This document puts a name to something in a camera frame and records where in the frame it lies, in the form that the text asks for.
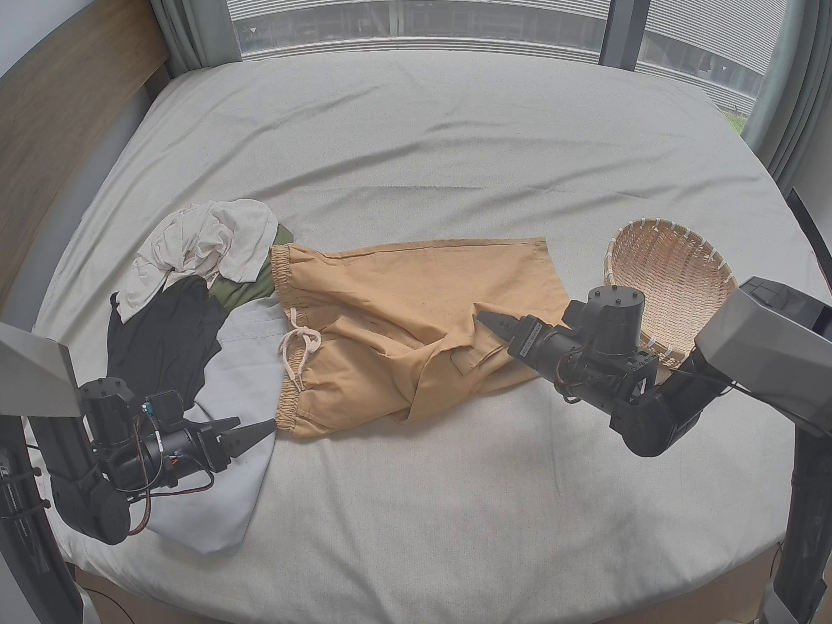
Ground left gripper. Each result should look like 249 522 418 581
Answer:
155 416 278 481

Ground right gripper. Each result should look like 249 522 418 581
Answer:
476 309 584 383

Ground tan shorts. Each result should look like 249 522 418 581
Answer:
268 237 573 440

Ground pale blue garment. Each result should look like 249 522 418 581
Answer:
144 302 287 556

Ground black garment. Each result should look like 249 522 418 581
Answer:
106 276 228 414

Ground green garment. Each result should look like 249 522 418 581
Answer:
208 224 296 313

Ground round woven basket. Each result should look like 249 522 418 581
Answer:
603 217 738 370

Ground bed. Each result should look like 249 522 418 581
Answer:
0 0 820 624

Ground white garment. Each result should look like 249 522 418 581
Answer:
119 199 279 323

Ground window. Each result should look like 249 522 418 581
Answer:
214 0 790 115

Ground grey-green curtain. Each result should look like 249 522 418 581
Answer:
116 0 243 83
741 0 832 196

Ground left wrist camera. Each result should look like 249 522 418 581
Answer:
148 390 184 422

